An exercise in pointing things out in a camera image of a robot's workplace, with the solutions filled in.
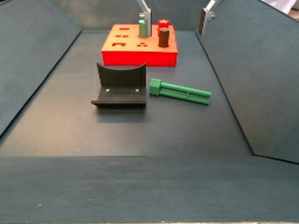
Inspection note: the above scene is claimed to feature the red star peg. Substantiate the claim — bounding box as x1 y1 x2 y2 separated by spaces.
157 19 169 36

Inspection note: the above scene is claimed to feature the black curved fixture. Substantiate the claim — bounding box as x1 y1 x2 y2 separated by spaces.
91 64 145 108

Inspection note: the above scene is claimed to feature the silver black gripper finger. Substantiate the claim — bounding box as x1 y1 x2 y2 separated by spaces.
199 0 221 36
136 0 152 37

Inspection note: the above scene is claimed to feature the dark brown hexagonal peg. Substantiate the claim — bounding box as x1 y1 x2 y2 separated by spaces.
159 27 169 48

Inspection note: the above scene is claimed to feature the red peg board block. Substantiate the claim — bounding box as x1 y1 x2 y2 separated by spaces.
101 24 177 67

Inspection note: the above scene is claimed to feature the green three prong object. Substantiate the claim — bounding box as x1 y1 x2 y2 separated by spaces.
149 79 211 105

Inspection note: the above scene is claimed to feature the green cylinder peg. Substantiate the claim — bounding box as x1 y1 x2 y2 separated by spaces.
139 19 148 39

